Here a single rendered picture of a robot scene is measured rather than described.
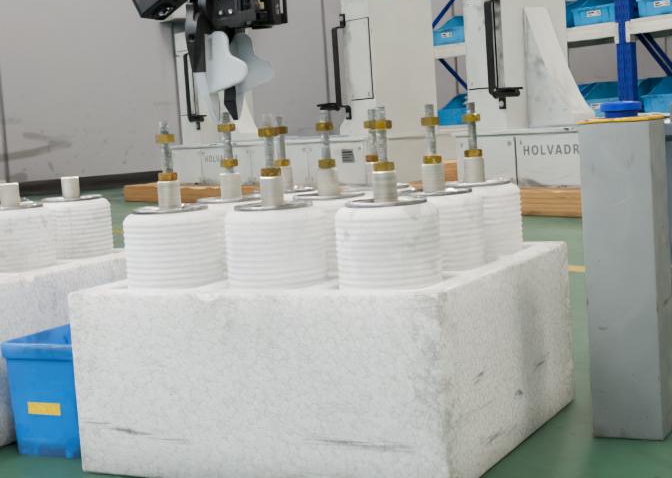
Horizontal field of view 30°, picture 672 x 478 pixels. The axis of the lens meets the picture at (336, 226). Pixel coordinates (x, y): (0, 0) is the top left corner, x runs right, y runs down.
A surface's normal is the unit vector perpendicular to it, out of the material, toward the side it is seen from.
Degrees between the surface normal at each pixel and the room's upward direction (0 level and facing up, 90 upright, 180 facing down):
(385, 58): 90
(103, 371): 90
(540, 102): 90
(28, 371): 92
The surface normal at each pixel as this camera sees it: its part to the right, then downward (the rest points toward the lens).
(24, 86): 0.57, 0.04
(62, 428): -0.44, 0.14
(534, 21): 0.50, -0.35
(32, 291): 0.90, -0.03
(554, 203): -0.82, 0.10
